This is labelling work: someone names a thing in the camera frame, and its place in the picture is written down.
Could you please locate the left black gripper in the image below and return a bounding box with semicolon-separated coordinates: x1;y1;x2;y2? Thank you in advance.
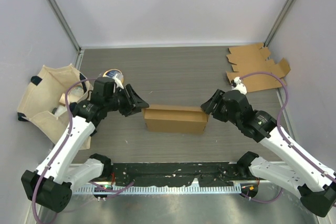
105;84;149;116

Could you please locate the large brown cardboard box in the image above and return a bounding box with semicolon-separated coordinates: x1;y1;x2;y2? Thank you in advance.
142;104;209;134

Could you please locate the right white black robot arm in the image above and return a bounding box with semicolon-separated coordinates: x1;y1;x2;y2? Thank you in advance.
201;90;335;217

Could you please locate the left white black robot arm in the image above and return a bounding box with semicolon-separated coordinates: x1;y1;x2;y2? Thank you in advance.
21;77;149;213

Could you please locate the yellow masking tape roll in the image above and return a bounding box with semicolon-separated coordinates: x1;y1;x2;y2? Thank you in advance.
102;69;124;83

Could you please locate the cardboard tube in bag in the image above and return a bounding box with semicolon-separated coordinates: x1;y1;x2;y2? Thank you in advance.
59;93;69;105

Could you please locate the beige canvas tote bag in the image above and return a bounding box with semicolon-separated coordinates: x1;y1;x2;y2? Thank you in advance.
17;65;86;144

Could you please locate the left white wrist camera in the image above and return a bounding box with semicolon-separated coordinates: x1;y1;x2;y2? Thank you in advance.
113;73;124;89

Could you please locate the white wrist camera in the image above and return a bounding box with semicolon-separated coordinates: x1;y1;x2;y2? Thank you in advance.
231;77;247;95
113;73;124;89

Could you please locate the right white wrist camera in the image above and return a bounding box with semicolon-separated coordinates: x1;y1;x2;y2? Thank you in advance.
231;77;247;95

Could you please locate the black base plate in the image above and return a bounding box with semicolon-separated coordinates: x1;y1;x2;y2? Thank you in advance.
89;161;269;187

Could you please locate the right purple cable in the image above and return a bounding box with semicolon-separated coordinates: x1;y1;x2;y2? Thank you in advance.
236;72;336;204

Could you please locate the purple cable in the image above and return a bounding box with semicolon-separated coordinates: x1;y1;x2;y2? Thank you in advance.
31;78;137;223
236;72;336;204

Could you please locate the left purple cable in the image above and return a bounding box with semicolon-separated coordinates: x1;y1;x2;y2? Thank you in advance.
31;78;137;223

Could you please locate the white slotted cable duct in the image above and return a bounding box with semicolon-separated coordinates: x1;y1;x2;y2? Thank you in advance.
73;183;242;196

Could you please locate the left aluminium frame post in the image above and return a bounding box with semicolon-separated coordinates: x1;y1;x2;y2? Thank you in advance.
47;0;81;53

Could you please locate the aluminium frame post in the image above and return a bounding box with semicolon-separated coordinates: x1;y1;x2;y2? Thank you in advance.
47;0;81;53
264;0;296;47

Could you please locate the right aluminium frame post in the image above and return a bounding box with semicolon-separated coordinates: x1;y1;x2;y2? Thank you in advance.
264;0;296;47

